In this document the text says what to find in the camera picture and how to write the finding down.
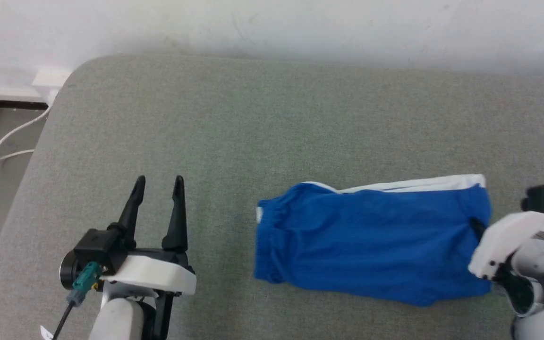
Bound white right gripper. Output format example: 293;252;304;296
468;211;544;281

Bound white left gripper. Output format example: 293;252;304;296
103;175;197;340

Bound blue shorts with white stripes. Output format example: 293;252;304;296
253;174;493;307

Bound black baseboard strip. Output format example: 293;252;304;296
0;97;49;111

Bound teal plug black cable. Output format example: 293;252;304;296
52;262;103;340

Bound white power cable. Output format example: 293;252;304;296
0;105;51;173

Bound white wall socket box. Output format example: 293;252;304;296
32;69;72;105

